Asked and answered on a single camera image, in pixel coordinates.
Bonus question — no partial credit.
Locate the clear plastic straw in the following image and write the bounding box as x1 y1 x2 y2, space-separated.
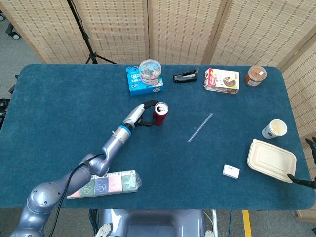
187 113 213 143

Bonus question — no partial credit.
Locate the blue cardboard box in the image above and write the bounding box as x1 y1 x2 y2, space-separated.
126 65 164 97

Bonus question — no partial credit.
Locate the bamboo folding screen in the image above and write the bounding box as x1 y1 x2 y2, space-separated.
0 0 316 223

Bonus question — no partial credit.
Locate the black stapler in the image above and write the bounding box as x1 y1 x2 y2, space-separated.
172 68 199 84

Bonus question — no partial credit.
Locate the wrapped tissue multipack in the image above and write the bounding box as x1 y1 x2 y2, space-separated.
66 169 143 200

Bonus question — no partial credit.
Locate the red soda can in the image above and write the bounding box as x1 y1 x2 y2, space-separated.
153 102 169 127

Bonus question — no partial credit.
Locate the black equipment beside table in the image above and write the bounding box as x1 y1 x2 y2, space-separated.
0 98 12 129

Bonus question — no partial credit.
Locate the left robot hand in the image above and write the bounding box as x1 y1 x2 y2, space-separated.
122 100 160 130

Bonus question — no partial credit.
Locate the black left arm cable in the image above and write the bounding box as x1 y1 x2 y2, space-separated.
49 153 104 237

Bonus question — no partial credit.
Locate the black tripod stand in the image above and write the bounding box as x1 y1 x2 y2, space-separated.
66 0 117 65

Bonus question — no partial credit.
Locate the grey robot torso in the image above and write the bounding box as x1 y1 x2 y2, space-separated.
95 208 218 237

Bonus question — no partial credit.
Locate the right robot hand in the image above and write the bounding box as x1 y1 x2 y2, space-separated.
287 137 316 190

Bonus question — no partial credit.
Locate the beige lidded food container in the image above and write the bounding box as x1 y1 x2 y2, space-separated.
247 138 298 184

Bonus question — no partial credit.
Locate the small white box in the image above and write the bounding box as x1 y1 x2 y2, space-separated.
222 164 240 179

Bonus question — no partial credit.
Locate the white and red snack box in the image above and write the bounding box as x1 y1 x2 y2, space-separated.
203 68 240 95

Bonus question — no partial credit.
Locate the brown jar with clear lid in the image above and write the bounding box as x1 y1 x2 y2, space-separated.
244 65 268 87

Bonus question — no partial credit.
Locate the blue felt table cover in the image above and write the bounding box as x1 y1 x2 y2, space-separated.
0 63 316 211

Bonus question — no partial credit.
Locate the black caster wheel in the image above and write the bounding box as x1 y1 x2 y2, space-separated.
4 23 20 40

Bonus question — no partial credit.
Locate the white paper cup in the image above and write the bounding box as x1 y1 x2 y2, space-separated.
262 118 288 140

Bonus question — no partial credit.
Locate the clear tub of coloured clips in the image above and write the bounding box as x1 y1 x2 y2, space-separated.
139 59 162 86

